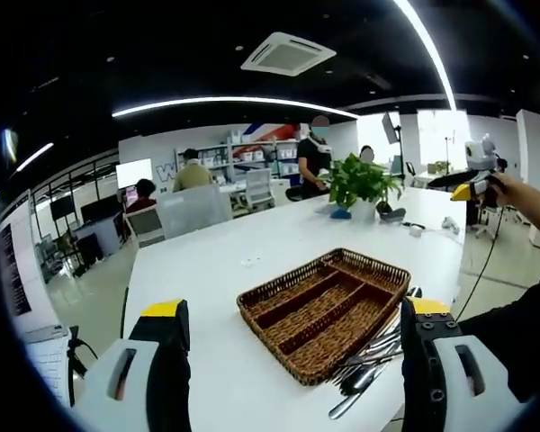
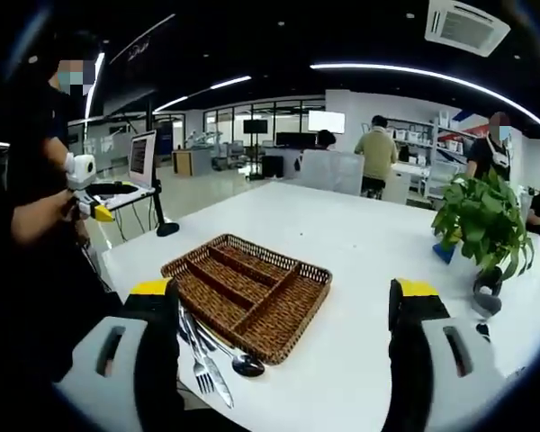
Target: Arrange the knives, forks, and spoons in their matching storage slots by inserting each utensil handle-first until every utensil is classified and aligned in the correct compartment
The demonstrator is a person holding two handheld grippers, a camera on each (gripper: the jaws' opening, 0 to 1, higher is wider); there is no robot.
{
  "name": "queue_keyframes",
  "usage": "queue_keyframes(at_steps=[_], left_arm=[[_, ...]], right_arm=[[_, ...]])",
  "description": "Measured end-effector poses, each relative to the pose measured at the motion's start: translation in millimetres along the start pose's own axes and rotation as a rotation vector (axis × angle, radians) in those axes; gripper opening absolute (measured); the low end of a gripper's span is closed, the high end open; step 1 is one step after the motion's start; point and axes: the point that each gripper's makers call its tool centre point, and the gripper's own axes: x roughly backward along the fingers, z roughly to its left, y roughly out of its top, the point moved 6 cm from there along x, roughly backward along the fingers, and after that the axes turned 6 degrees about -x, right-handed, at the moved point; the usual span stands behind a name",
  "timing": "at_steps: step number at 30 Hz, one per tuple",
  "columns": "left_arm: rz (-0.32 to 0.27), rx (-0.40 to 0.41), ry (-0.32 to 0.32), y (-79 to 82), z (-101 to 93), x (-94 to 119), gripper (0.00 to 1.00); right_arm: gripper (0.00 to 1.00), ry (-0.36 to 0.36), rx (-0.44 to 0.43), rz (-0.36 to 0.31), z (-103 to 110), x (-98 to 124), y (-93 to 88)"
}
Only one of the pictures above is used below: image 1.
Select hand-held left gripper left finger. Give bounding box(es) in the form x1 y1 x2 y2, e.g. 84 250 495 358
74 298 193 432

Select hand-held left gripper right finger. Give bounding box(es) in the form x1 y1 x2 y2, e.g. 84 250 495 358
400 295 530 432

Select pile of steel utensils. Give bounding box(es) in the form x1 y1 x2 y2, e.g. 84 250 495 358
327 285 424 420

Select brown wicker storage tray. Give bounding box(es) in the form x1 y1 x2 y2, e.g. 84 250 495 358
236 247 413 387

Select white storage shelf with boxes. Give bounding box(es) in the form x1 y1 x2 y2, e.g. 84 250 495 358
174 128 305 185

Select person's right hand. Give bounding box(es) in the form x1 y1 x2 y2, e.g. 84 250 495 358
486 172 523 209

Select white rolling office chair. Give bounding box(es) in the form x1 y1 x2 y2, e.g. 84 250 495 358
474 204 500 239

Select person's black clothed torso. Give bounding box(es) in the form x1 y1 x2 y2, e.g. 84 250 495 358
457 267 540 404

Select black and grey device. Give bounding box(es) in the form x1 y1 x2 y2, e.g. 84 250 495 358
375 201 407 222

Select monitor on tripod stand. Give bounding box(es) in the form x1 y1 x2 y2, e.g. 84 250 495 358
381 111 409 181

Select green plant in white pot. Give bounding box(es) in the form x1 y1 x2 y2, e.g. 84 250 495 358
326 152 406 224

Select grey white office chair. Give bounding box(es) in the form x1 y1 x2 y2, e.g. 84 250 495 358
124 207 167 248

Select black desk monitor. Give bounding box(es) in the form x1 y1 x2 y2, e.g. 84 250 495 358
79 193 121 225

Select black monitor on stand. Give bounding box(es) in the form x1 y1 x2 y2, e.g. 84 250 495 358
49 193 78 235

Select white mesh office chair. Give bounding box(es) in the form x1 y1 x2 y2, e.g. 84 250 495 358
242 167 275 212

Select translucent white chair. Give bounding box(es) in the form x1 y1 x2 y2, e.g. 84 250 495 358
155 184 234 239

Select ceiling air conditioner vent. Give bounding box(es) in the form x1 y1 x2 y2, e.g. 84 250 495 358
239 31 338 77

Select bright white screen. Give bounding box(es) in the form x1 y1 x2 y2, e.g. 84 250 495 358
115 158 154 189

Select long curved ceiling light strip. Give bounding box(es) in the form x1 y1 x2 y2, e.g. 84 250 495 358
111 95 360 121

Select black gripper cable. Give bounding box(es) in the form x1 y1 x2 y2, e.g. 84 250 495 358
454 204 508 321

